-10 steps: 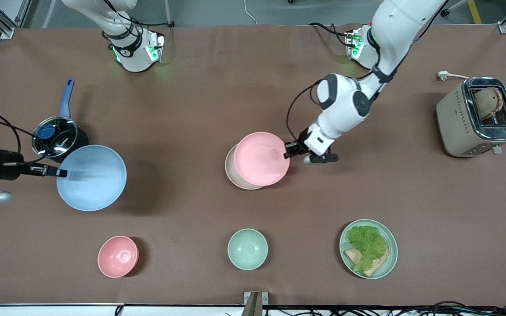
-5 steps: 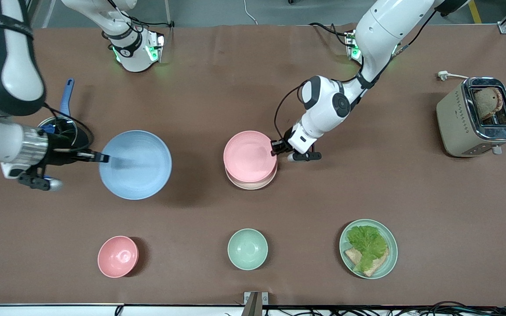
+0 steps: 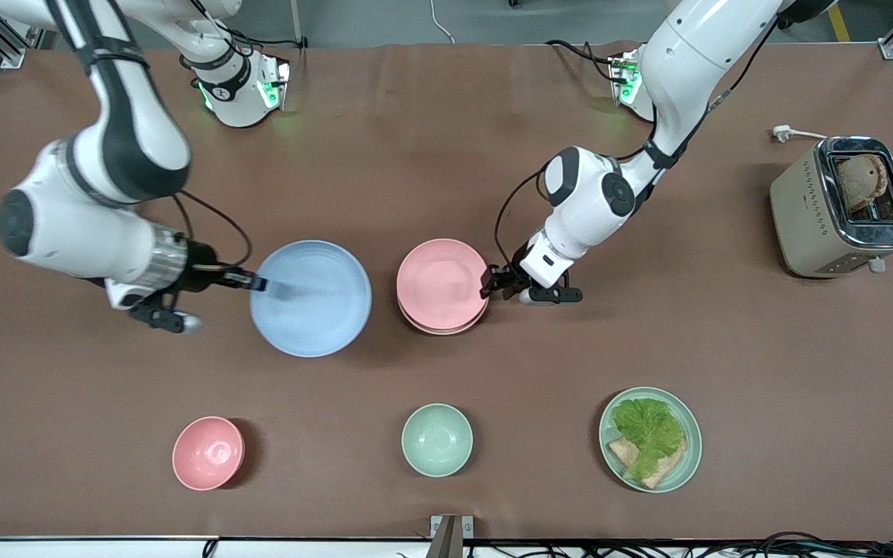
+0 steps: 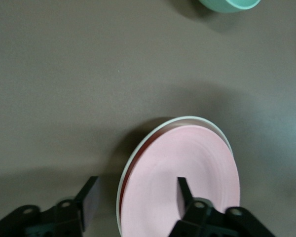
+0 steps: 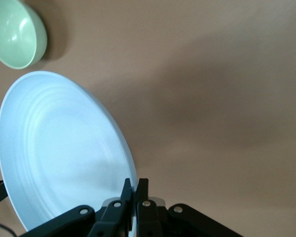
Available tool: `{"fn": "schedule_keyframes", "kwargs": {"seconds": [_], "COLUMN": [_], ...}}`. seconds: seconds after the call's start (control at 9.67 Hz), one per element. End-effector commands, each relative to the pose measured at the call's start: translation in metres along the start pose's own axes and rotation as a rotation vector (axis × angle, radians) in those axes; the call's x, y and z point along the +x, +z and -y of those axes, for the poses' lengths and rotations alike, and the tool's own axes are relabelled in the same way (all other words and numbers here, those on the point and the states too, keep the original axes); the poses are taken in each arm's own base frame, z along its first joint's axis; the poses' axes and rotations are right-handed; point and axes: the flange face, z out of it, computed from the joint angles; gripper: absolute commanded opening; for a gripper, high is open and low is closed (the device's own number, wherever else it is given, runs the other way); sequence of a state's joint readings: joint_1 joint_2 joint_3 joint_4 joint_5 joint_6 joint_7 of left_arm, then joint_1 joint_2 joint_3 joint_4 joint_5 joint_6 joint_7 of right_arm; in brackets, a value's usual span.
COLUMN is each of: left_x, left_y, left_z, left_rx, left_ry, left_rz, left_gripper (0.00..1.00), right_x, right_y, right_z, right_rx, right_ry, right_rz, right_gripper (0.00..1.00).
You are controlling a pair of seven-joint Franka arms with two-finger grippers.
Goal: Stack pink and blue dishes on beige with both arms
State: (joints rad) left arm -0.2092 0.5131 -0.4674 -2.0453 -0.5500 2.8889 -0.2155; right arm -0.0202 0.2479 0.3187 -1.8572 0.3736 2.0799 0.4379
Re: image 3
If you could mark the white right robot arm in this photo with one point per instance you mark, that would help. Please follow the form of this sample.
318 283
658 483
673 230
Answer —
67 232

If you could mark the small pink bowl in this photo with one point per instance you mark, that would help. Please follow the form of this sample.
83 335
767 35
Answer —
208 453

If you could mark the brown bread slice on plate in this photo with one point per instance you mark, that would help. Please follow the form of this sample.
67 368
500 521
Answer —
665 469

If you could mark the brown toast slice in toaster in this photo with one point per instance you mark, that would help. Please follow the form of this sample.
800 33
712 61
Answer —
861 182

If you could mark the green lettuce leaf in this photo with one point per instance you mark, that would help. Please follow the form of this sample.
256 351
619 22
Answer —
648 430

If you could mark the brown table cover sheet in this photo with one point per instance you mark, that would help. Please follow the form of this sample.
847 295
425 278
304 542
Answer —
446 387

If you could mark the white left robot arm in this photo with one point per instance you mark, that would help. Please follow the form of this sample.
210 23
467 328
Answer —
687 54

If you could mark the green plate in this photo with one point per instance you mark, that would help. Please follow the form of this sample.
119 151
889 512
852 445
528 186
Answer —
691 457

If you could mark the blue plate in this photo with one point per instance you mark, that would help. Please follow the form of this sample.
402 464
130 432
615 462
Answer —
315 310

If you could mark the beige and chrome toaster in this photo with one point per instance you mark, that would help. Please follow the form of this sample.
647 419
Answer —
811 225

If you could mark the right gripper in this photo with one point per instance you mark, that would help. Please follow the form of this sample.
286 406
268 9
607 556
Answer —
202 267

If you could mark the beige plate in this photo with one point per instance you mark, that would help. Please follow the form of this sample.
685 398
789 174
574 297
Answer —
446 332

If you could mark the small green bowl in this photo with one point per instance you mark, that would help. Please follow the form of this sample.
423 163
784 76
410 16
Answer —
437 439

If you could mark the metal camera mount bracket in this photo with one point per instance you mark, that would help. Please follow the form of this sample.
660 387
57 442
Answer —
450 535

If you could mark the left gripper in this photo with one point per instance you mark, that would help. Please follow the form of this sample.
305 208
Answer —
507 275

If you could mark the pink plate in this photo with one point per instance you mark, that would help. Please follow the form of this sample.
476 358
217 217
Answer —
440 283

